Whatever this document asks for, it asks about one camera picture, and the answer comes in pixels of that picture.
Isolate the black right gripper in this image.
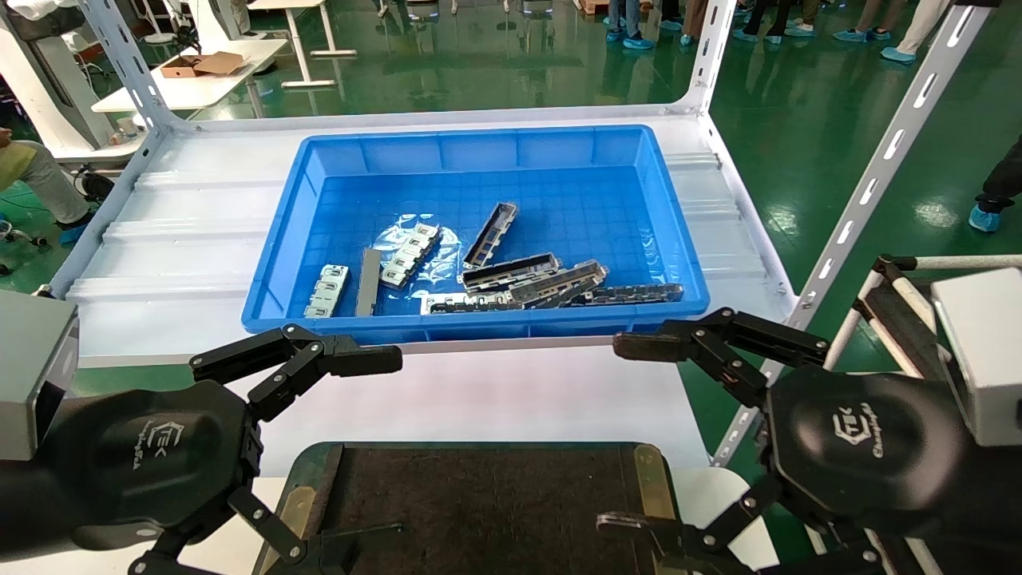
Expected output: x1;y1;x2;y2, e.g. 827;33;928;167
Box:
595;307;983;575

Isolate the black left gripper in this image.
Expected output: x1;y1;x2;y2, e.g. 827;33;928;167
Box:
40;323;404;575

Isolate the dark metal channel part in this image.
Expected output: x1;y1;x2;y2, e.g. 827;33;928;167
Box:
462;201;518;269
508;260;609;309
459;252;563;293

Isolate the long dark toothed part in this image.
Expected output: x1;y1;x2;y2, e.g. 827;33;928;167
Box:
568;283;685;307

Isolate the silver toothed strip part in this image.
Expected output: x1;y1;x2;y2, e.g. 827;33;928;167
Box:
420;291;524;315

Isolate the flat grey metal bar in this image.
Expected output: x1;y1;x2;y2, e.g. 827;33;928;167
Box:
355;248;384;317

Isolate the white slotted metal shelf rack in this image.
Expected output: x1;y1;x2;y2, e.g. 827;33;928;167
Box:
48;0;995;468

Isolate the clear plastic bag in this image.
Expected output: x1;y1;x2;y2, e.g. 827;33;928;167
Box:
371;214;464;300

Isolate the blue plastic tray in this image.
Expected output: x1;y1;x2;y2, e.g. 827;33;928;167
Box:
241;125;711;347

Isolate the seated person in khaki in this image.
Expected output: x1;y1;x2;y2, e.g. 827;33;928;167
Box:
0;128;93;244

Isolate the white background table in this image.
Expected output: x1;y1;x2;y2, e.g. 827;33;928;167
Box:
92;38;288;113

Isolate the open cardboard box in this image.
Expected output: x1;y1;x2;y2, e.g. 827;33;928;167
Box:
160;51;245;79

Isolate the bystander in blue jeans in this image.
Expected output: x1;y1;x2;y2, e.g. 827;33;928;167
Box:
604;0;657;51

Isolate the bystander with blue shoe covers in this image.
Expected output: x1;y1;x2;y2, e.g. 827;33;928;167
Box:
833;0;893;43

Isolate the bystander in beige trousers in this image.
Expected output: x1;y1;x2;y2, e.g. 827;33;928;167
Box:
881;0;955;65

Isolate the small silver bracket part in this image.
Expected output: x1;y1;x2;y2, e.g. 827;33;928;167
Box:
303;264;351;319

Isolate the silver slotted bracket part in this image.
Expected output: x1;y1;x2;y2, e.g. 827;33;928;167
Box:
380;224;442;289

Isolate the white pipe frame belt cart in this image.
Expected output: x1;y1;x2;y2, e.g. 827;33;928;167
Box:
821;254;1022;575

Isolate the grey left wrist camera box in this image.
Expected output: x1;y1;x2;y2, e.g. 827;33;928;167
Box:
0;289;81;462

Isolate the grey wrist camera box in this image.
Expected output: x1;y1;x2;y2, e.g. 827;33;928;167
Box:
930;268;1022;448
0;289;81;462

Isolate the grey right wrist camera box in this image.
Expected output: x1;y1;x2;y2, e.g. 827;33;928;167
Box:
930;268;1022;448

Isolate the white table with pedestal legs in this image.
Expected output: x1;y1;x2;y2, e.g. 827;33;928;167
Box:
248;0;358;89

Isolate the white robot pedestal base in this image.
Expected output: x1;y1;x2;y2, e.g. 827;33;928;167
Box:
0;0;149;165

